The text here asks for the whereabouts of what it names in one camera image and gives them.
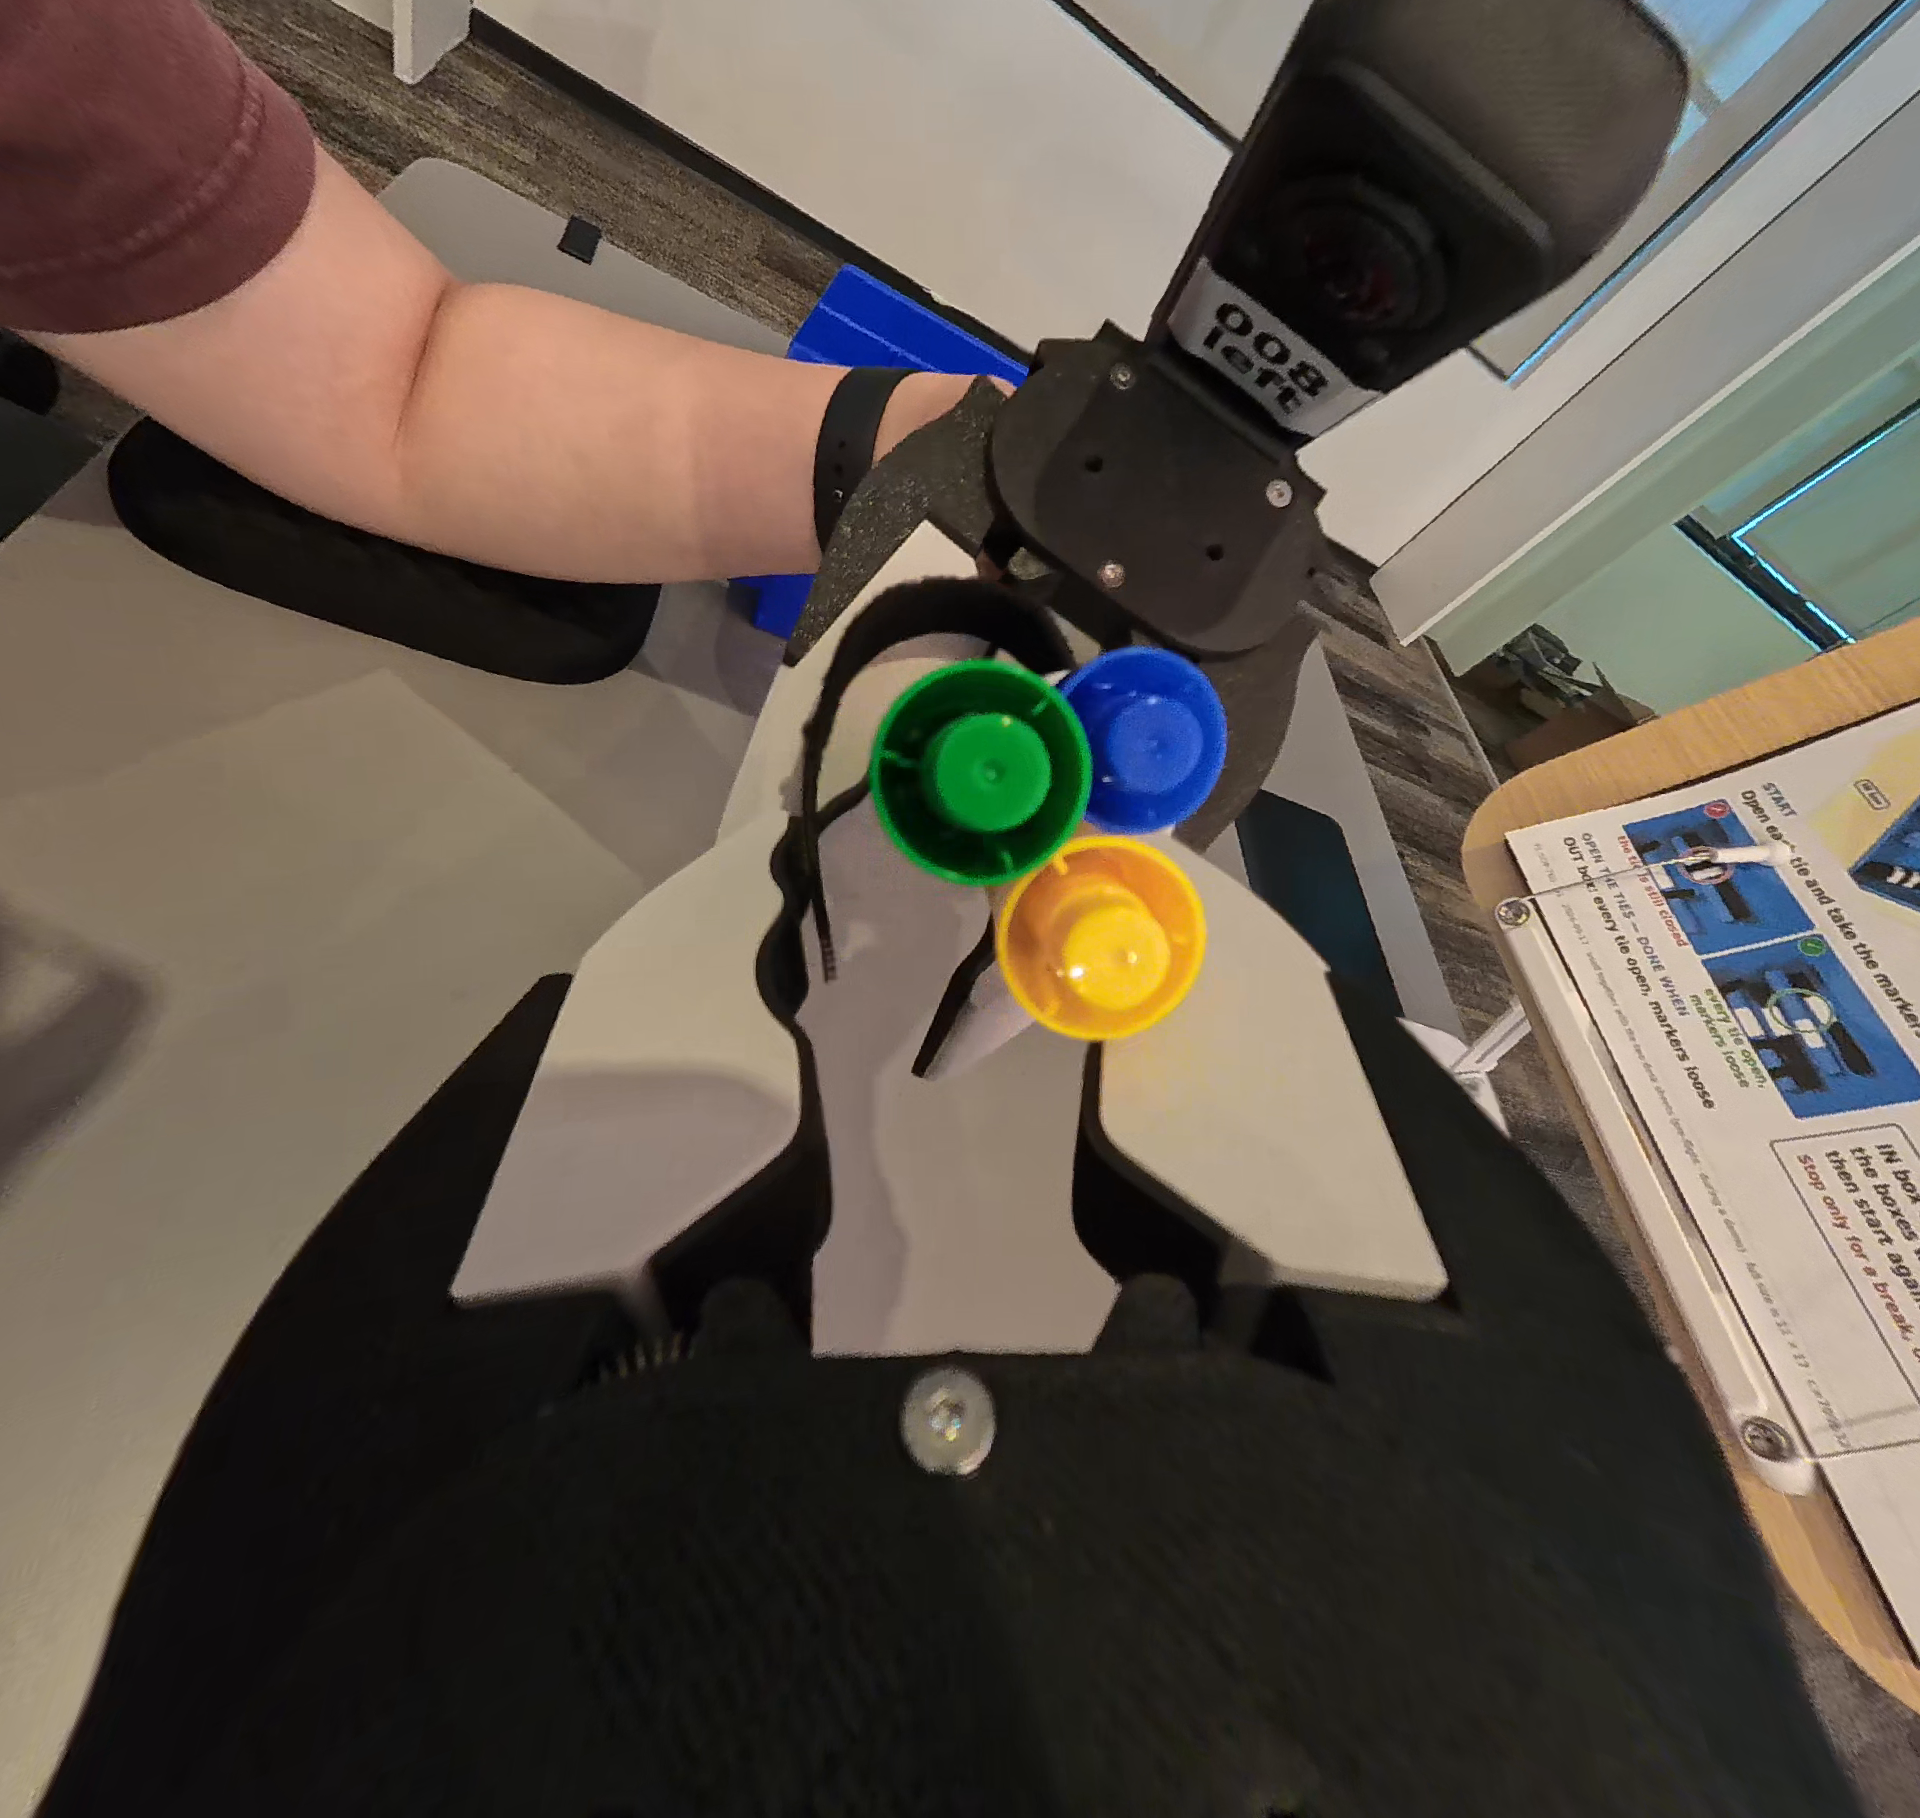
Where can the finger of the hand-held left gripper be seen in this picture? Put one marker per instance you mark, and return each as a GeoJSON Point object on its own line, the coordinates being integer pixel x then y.
{"type": "Point", "coordinates": [990, 1045]}
{"type": "Point", "coordinates": [773, 785]}

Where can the instruction sheet on clipboard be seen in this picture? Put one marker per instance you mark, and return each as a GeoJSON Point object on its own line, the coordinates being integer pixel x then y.
{"type": "Point", "coordinates": [1589, 761]}

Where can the printed instruction sheet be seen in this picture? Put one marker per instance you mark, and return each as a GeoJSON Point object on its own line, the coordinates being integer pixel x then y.
{"type": "Point", "coordinates": [1726, 1099]}

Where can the white window frame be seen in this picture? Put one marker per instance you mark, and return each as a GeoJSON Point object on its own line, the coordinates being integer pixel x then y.
{"type": "Point", "coordinates": [1650, 393]}

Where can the yellow dry erase marker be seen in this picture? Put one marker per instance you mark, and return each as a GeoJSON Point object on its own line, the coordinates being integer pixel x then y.
{"type": "Point", "coordinates": [1101, 948]}

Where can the person's left hand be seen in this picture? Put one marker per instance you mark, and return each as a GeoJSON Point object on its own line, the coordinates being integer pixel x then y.
{"type": "Point", "coordinates": [930, 404]}

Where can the person's left forearm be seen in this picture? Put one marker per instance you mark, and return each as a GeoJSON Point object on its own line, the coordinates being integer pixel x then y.
{"type": "Point", "coordinates": [525, 410]}

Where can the black wristband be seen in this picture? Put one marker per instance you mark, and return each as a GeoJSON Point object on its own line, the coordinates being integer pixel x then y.
{"type": "Point", "coordinates": [840, 453]}

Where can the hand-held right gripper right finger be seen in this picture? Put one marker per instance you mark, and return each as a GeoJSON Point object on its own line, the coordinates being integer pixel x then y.
{"type": "Point", "coordinates": [1260, 1128]}

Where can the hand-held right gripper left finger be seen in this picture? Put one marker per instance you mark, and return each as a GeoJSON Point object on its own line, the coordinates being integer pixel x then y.
{"type": "Point", "coordinates": [630, 1099]}

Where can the blue plastic bin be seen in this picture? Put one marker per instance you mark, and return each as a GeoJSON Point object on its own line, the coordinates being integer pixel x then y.
{"type": "Point", "coordinates": [870, 334]}

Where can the small black clip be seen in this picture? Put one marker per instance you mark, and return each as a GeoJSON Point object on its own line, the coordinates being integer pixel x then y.
{"type": "Point", "coordinates": [578, 240]}

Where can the blue dry erase marker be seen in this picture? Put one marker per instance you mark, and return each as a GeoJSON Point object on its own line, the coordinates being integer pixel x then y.
{"type": "Point", "coordinates": [1148, 739]}

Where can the black armrest pad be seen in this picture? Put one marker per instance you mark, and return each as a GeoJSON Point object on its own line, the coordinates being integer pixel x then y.
{"type": "Point", "coordinates": [375, 605]}

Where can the clear acrylic sheet holder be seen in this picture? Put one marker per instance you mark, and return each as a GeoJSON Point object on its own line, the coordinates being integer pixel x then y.
{"type": "Point", "coordinates": [1636, 1173]}

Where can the maroon shirt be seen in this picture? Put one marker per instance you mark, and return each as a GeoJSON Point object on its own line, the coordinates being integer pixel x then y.
{"type": "Point", "coordinates": [120, 124]}

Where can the green dry erase marker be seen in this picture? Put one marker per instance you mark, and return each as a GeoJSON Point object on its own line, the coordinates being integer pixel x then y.
{"type": "Point", "coordinates": [983, 775]}

